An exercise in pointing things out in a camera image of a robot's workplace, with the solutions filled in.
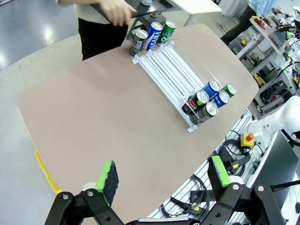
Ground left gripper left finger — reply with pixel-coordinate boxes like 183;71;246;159
45;160;125;225

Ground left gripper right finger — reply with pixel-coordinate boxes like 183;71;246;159
206;156;285;225

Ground dark blue serving tray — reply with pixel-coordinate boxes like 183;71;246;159
90;0;175;25

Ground person in grey shirt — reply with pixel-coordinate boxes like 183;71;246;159
57;0;129;61

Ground person in blue shirt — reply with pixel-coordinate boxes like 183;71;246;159
220;0;278;46

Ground person's right hand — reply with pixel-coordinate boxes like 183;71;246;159
99;0;138;27

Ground black handheld pendant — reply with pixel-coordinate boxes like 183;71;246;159
220;152;250;175

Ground yellow plastic piece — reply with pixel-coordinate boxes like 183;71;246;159
35;150;62;194

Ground yellow emergency stop button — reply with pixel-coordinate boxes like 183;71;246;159
240;132;256;148

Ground black Pepsi can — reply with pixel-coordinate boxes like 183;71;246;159
130;29;149;57
181;90;210;115
191;101;218;125

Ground blue Pocari Sweat can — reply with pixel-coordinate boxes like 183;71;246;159
210;90;230;109
142;22;164;51
201;79;221;97

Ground white can dispenser rack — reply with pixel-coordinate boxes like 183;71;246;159
132;38;222;134

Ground grey stand base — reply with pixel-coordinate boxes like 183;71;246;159
126;13;166;40

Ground large white table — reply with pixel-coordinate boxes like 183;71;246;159
172;0;223;26

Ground black cable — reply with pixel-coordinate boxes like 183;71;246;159
161;174;211;218

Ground aluminium frame workbench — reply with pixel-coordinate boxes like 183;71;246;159
228;15;300;115

